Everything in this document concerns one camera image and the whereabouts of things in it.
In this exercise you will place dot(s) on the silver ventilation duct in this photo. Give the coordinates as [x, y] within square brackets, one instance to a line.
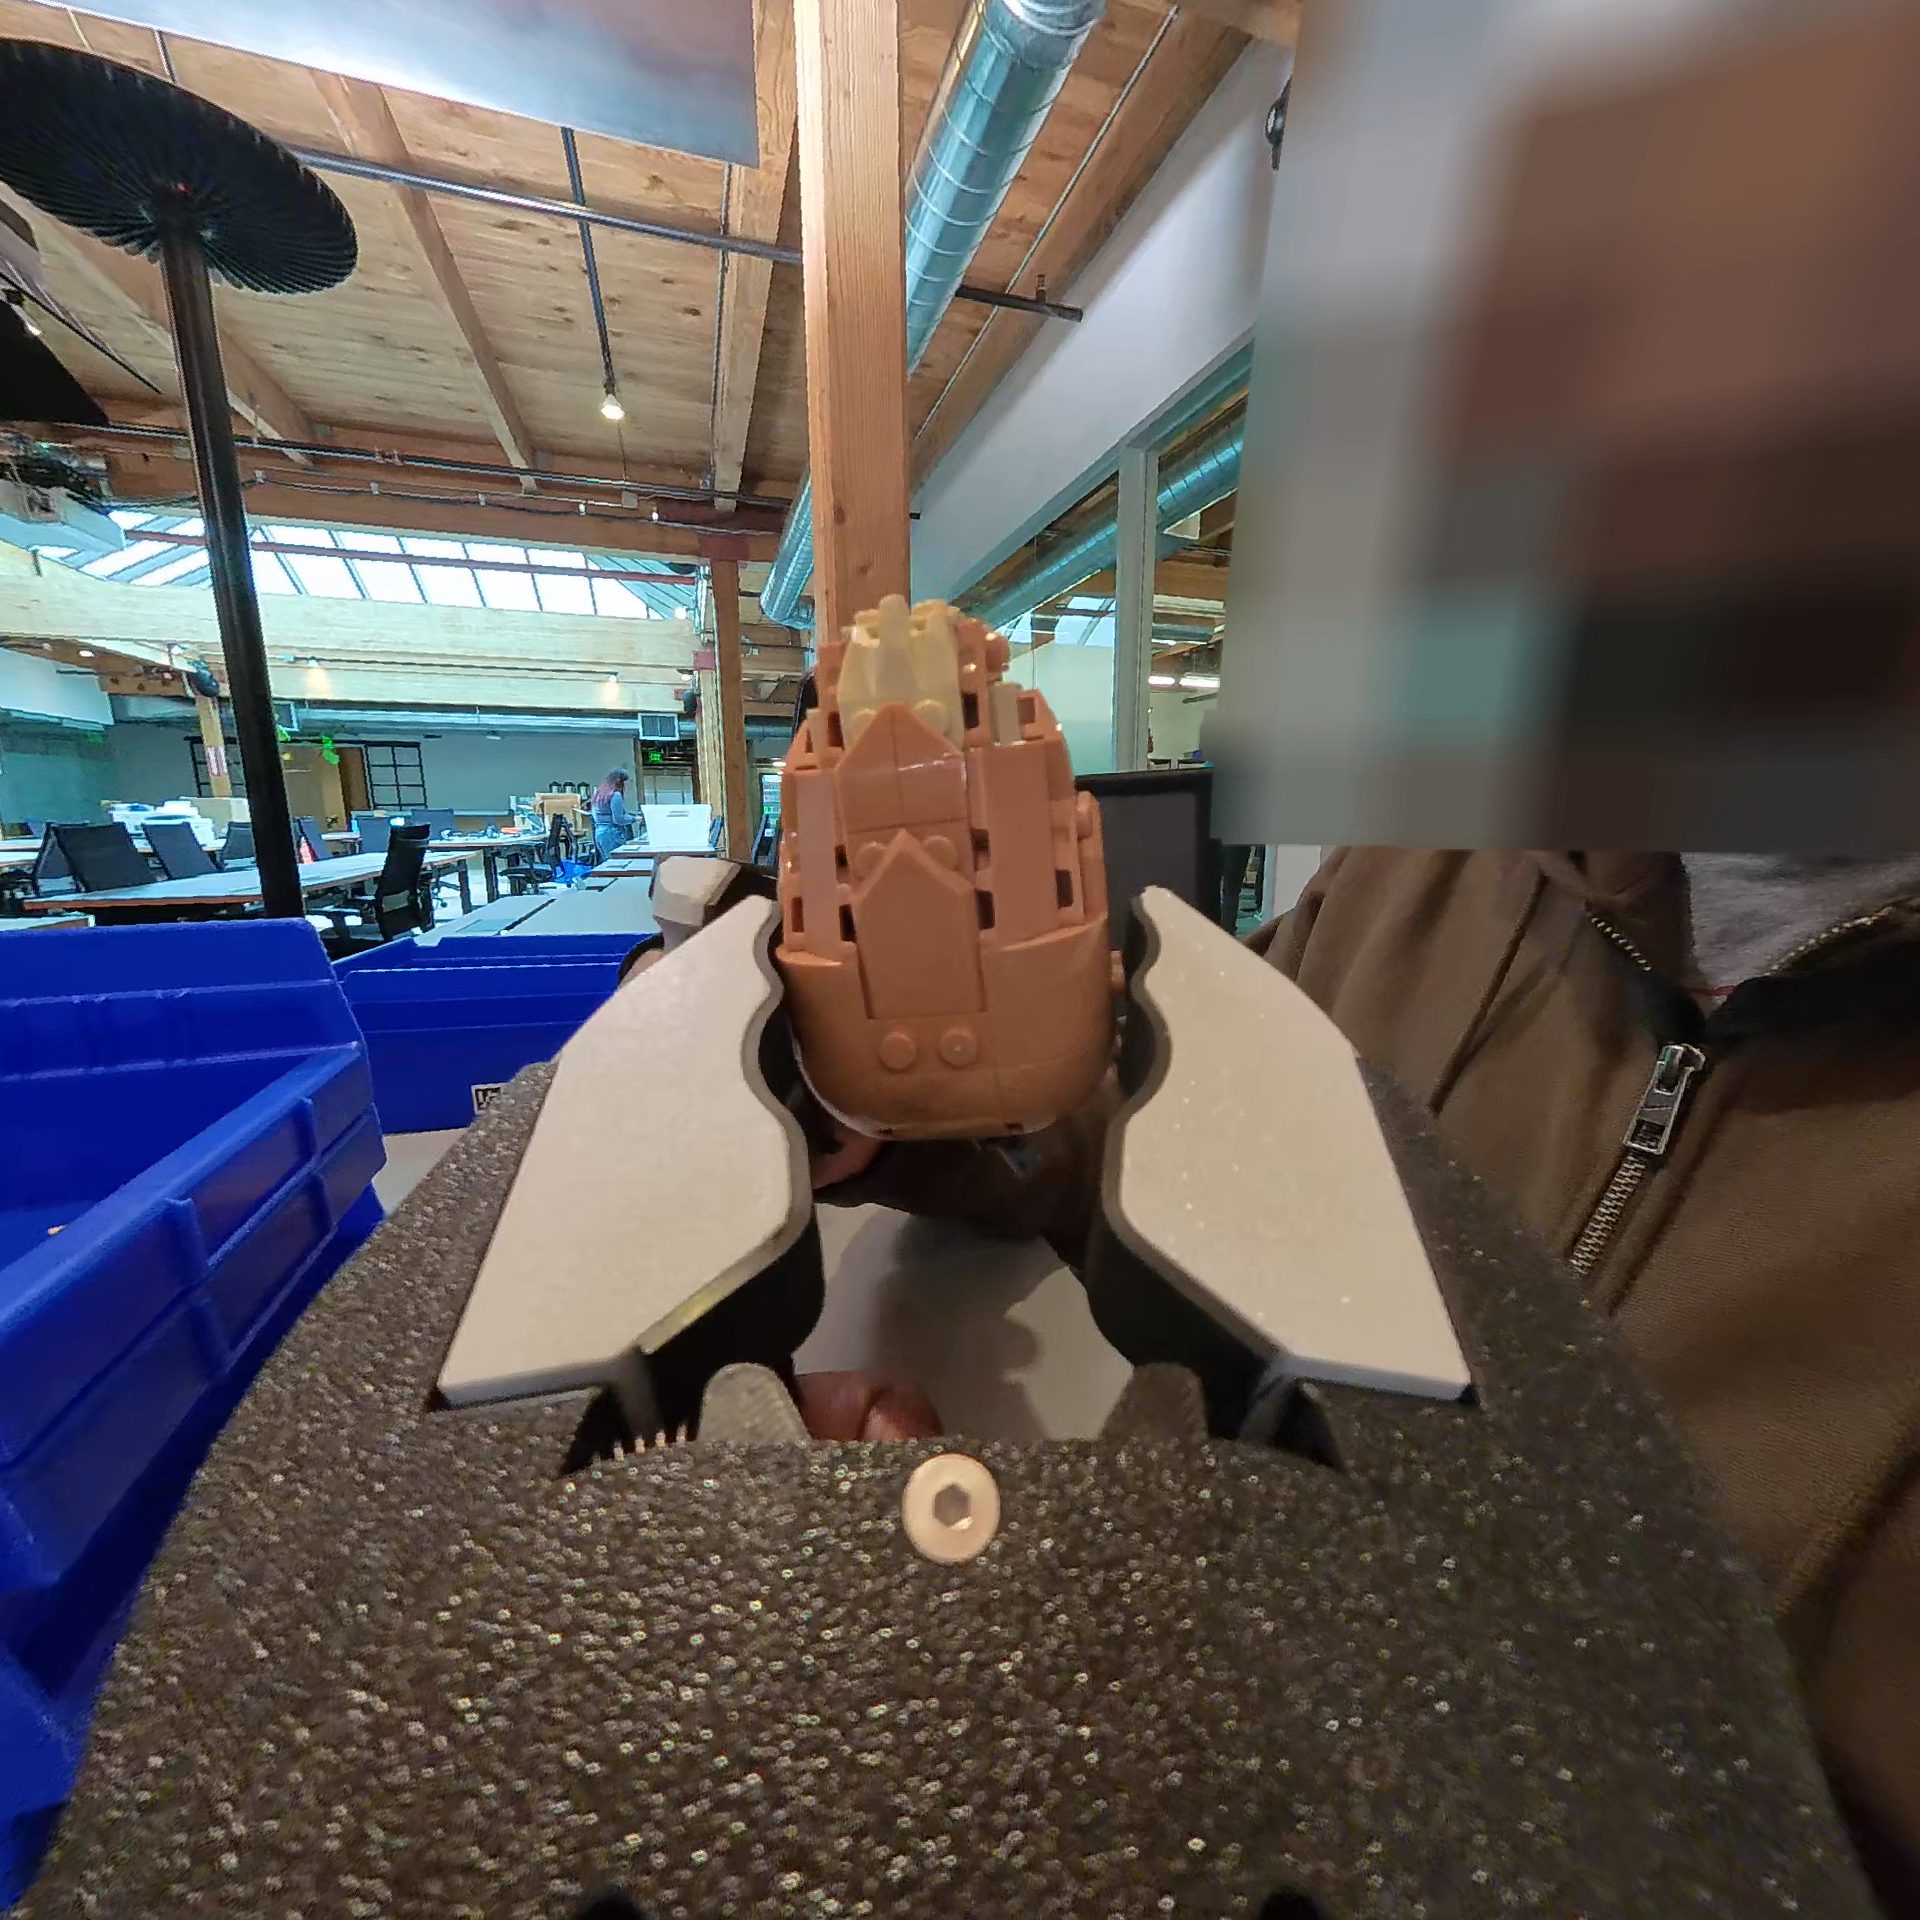
[960, 181]

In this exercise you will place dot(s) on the blue plastic bin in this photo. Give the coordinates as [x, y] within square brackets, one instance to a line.
[149, 1200]

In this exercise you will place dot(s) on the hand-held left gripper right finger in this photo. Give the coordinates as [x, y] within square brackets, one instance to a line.
[1275, 1200]

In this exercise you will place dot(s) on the wooden post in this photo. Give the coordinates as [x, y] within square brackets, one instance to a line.
[727, 704]
[856, 300]

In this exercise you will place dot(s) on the black office chair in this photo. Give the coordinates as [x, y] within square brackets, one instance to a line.
[403, 878]

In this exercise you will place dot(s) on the person's left hand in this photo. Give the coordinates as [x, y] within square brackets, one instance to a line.
[868, 1411]

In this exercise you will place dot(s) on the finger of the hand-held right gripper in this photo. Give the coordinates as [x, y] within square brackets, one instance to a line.
[693, 902]

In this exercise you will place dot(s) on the long wooden work table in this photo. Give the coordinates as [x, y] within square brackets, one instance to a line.
[224, 886]

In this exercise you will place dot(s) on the orange and tan toy segment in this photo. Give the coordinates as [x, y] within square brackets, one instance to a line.
[944, 960]

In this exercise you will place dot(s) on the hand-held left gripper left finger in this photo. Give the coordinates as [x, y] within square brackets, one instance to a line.
[644, 1200]

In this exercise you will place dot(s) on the black framed board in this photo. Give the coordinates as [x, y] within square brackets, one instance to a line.
[1148, 840]

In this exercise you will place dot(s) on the blue storage bin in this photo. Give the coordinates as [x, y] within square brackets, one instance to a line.
[480, 1020]

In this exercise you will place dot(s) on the black floor lamp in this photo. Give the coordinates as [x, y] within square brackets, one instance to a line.
[224, 525]

